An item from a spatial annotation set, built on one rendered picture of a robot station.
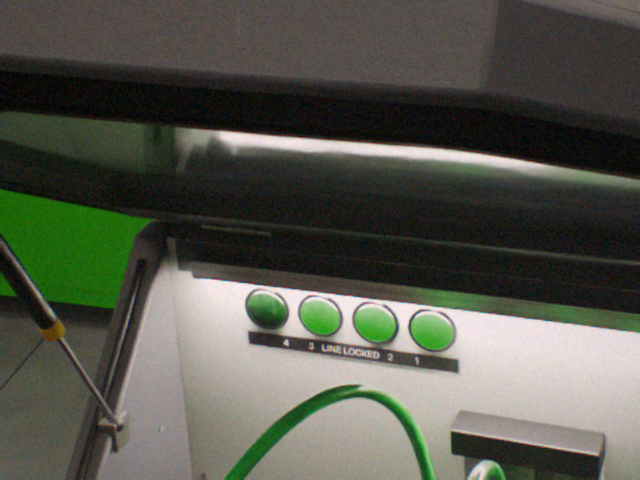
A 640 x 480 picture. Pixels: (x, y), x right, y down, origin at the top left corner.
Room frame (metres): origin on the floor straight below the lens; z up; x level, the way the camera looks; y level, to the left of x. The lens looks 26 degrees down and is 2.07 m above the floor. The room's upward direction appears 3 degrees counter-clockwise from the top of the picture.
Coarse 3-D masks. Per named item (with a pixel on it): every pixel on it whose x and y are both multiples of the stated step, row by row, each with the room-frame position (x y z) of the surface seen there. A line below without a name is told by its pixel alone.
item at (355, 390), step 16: (352, 384) 1.03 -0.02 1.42; (368, 384) 1.04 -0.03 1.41; (304, 400) 0.99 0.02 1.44; (320, 400) 0.99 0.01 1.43; (336, 400) 1.01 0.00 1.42; (384, 400) 1.05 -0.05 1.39; (400, 400) 1.07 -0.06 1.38; (288, 416) 0.97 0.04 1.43; (304, 416) 0.98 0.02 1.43; (400, 416) 1.07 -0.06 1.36; (272, 432) 0.95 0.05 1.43; (416, 432) 1.08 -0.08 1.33; (256, 448) 0.94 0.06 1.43; (416, 448) 1.09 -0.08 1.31; (240, 464) 0.93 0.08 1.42; (432, 464) 1.10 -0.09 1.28
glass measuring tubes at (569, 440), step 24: (456, 432) 1.15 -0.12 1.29; (480, 432) 1.14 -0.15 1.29; (504, 432) 1.14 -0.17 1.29; (528, 432) 1.14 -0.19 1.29; (552, 432) 1.14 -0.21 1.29; (576, 432) 1.13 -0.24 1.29; (600, 432) 1.13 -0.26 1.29; (480, 456) 1.14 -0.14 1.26; (504, 456) 1.13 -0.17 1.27; (528, 456) 1.12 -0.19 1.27; (552, 456) 1.11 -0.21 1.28; (576, 456) 1.10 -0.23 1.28; (600, 456) 1.10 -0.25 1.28
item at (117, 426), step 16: (0, 240) 1.05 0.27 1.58; (0, 256) 1.05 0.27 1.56; (16, 256) 1.07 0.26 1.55; (16, 272) 1.06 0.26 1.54; (16, 288) 1.07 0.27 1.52; (32, 288) 1.07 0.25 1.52; (32, 304) 1.07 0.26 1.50; (48, 320) 1.09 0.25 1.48; (48, 336) 1.09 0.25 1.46; (64, 352) 1.11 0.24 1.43; (80, 368) 1.12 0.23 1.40; (96, 400) 1.14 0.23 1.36; (112, 416) 1.16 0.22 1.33; (112, 432) 1.16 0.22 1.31; (128, 432) 1.18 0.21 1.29
